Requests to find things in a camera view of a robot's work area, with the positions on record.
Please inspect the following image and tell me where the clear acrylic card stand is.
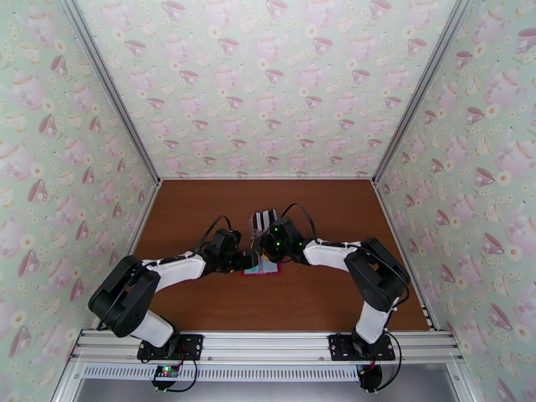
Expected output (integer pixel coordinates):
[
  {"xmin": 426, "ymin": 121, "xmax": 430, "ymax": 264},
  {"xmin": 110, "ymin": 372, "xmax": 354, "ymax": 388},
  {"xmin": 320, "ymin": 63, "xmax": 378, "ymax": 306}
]
[{"xmin": 249, "ymin": 208, "xmax": 279, "ymax": 241}]

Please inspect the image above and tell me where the red card holder wallet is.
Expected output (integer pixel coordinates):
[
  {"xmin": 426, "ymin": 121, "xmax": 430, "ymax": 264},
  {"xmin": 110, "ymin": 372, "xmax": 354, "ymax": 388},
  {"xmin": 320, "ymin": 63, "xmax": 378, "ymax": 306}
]
[{"xmin": 241, "ymin": 262, "xmax": 282, "ymax": 279}]

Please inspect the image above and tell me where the controller board with green light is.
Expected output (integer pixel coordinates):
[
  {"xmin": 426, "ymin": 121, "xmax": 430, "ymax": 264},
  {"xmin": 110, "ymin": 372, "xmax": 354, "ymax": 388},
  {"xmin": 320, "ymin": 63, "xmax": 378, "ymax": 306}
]
[{"xmin": 151, "ymin": 364, "xmax": 182, "ymax": 392}]

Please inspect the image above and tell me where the aluminium back rail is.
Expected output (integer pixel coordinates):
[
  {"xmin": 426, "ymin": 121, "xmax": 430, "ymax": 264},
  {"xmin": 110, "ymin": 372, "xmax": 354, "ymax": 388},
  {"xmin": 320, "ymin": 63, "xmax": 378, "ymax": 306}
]
[{"xmin": 160, "ymin": 175, "xmax": 375, "ymax": 182}]

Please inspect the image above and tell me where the aluminium front mounting rail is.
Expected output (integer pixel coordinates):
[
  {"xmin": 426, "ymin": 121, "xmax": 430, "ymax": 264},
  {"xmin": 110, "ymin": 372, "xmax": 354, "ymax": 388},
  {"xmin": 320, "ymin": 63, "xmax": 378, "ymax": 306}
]
[{"xmin": 68, "ymin": 330, "xmax": 464, "ymax": 365}]

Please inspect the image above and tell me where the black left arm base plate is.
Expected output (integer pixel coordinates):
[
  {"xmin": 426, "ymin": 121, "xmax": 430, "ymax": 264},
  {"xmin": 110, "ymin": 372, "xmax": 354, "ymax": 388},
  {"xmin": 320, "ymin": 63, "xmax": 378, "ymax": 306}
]
[{"xmin": 137, "ymin": 334, "xmax": 205, "ymax": 361}]

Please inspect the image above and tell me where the aluminium left side rail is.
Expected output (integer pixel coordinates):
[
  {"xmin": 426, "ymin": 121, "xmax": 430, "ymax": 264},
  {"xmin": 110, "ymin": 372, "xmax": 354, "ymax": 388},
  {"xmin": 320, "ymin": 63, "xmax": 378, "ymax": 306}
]
[{"xmin": 94, "ymin": 180, "xmax": 163, "ymax": 330}]

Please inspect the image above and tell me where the white perforated cable tray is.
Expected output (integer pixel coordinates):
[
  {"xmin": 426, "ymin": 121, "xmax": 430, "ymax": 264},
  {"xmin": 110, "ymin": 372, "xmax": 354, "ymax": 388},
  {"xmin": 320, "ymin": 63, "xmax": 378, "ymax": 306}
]
[{"xmin": 81, "ymin": 364, "xmax": 362, "ymax": 382}]

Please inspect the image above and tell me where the aluminium right side rail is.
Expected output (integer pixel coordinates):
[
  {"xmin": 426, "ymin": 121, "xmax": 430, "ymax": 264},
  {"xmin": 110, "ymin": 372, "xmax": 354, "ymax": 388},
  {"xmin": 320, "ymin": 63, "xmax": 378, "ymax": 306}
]
[{"xmin": 371, "ymin": 180, "xmax": 436, "ymax": 332}]

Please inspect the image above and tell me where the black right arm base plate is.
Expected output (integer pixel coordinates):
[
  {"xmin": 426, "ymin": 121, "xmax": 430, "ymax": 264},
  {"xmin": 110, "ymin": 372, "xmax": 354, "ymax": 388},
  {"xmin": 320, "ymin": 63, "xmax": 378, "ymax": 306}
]
[{"xmin": 328, "ymin": 334, "xmax": 397, "ymax": 361}]

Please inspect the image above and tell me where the black left base cable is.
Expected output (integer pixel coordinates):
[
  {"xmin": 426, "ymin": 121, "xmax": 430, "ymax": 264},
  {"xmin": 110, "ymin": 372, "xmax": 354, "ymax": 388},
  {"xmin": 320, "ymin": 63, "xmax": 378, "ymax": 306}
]
[{"xmin": 163, "ymin": 358, "xmax": 199, "ymax": 393}]

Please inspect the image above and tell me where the black base cable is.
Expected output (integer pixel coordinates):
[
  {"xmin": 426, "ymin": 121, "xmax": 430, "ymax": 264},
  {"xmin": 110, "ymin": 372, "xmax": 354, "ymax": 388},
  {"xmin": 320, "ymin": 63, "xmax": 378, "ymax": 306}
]
[
  {"xmin": 163, "ymin": 358, "xmax": 199, "ymax": 393},
  {"xmin": 377, "ymin": 332, "xmax": 403, "ymax": 392}
]

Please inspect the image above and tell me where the black right base cable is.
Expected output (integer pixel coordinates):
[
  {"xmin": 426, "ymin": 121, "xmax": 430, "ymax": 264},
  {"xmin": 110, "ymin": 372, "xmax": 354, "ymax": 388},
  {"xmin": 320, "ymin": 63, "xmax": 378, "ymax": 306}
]
[{"xmin": 377, "ymin": 332, "xmax": 403, "ymax": 392}]

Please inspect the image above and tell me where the aluminium right corner post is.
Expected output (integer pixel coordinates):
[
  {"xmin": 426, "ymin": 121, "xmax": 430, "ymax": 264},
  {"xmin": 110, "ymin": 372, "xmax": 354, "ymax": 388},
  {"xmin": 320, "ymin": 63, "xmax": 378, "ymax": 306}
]
[{"xmin": 371, "ymin": 0, "xmax": 478, "ymax": 185}]

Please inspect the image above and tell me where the aluminium corner post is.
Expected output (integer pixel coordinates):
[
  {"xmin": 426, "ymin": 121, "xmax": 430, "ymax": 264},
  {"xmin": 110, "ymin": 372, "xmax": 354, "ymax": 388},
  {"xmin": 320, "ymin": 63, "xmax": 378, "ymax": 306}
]
[
  {"xmin": 371, "ymin": 0, "xmax": 478, "ymax": 185},
  {"xmin": 56, "ymin": 0, "xmax": 163, "ymax": 185}
]

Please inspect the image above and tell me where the aluminium left corner post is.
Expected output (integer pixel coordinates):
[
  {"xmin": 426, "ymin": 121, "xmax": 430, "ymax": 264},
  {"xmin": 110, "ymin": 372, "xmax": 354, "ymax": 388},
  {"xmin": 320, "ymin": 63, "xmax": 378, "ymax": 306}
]
[{"xmin": 56, "ymin": 0, "xmax": 163, "ymax": 185}]

